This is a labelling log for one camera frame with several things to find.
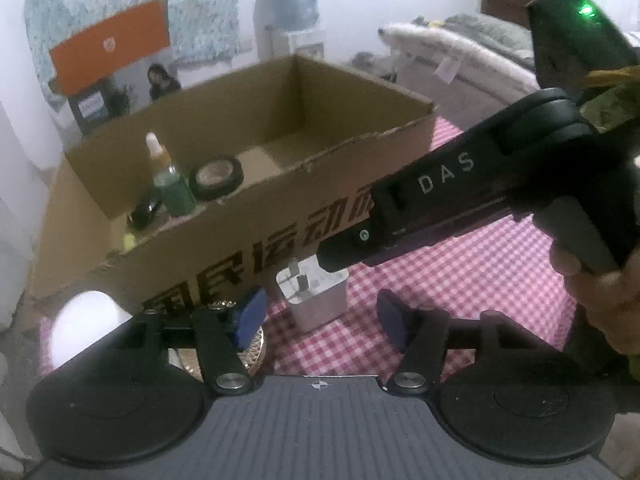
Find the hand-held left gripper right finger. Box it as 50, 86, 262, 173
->
376, 290, 547, 396

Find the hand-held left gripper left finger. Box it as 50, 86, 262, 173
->
117, 286, 268, 396

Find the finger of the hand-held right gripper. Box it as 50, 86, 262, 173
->
317, 210, 391, 274

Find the white charger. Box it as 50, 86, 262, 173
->
276, 255, 349, 332

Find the black tape roll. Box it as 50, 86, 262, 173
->
189, 155, 245, 202

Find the brown cardboard box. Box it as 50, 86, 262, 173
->
27, 52, 436, 311

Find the black glossy key fob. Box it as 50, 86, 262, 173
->
127, 199, 165, 231

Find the green dropper bottle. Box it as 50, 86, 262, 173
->
145, 131, 197, 219

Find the person's right hand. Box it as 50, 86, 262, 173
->
549, 245, 640, 356

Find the pink checkered cloth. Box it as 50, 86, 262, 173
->
37, 115, 581, 376

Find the grey pillow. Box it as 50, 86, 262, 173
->
442, 12, 536, 66

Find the white dome object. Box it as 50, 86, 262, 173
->
50, 290, 133, 371

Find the dark display stand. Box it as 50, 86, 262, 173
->
67, 82, 136, 136

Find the orange board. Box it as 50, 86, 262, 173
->
48, 0, 173, 96

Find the patterned lace wall cloth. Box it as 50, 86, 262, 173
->
25, 0, 256, 106

